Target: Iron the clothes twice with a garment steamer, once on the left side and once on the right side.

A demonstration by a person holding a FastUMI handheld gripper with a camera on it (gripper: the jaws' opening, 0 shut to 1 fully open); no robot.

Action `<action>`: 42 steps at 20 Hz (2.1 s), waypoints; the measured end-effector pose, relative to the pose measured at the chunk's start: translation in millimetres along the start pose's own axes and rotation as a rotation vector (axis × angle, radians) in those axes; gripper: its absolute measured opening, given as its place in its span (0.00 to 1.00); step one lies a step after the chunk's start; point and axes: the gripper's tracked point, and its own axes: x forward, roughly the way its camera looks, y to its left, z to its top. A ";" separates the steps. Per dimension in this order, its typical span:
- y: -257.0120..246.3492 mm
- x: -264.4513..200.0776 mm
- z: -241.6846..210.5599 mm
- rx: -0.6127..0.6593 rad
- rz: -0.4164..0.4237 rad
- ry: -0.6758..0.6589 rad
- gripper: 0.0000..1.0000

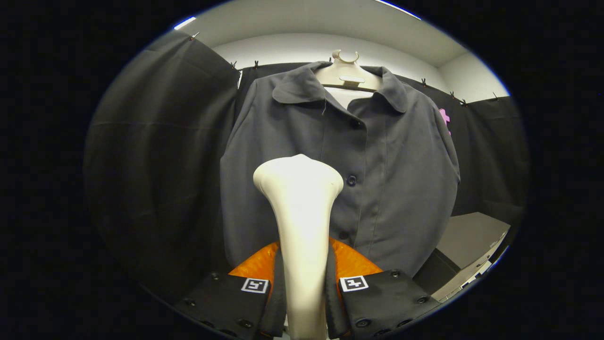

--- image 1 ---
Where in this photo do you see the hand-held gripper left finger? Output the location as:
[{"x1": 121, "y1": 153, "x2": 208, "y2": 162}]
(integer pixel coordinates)
[{"x1": 172, "y1": 242, "x2": 287, "y2": 340}]

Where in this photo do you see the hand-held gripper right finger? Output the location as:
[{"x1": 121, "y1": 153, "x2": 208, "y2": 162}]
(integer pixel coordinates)
[{"x1": 325, "y1": 238, "x2": 442, "y2": 340}]

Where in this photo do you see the grey button shirt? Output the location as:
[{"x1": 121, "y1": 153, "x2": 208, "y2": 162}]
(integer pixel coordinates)
[{"x1": 219, "y1": 60, "x2": 461, "y2": 278}]

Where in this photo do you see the cream clothes hanger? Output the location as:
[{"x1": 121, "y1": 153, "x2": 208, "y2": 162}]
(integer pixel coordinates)
[{"x1": 315, "y1": 50, "x2": 383, "y2": 109}]

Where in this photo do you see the grey cabinet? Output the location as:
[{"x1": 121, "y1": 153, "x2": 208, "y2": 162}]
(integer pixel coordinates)
[{"x1": 413, "y1": 212, "x2": 512, "y2": 303}]

